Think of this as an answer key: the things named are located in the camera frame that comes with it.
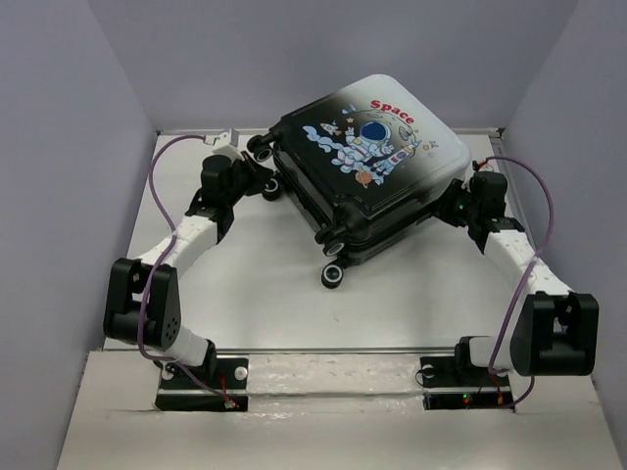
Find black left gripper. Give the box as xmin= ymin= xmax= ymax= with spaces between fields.
xmin=224 ymin=151 xmax=273 ymax=207

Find black hard-shell suitcase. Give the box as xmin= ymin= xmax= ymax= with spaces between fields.
xmin=247 ymin=73 xmax=471 ymax=289

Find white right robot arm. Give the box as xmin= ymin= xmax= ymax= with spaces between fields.
xmin=435 ymin=172 xmax=600 ymax=384

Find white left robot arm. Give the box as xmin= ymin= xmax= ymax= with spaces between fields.
xmin=103 ymin=155 xmax=273 ymax=387

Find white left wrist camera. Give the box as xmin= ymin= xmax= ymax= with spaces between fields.
xmin=204 ymin=128 xmax=243 ymax=161

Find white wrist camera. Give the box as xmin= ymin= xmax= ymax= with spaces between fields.
xmin=471 ymin=158 xmax=496 ymax=172
xmin=204 ymin=128 xmax=243 ymax=161

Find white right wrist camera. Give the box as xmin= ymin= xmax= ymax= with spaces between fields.
xmin=471 ymin=158 xmax=496 ymax=172

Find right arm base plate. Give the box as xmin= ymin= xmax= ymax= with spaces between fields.
xmin=414 ymin=355 xmax=514 ymax=411

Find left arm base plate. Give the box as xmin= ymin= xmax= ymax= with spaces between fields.
xmin=155 ymin=355 xmax=249 ymax=413

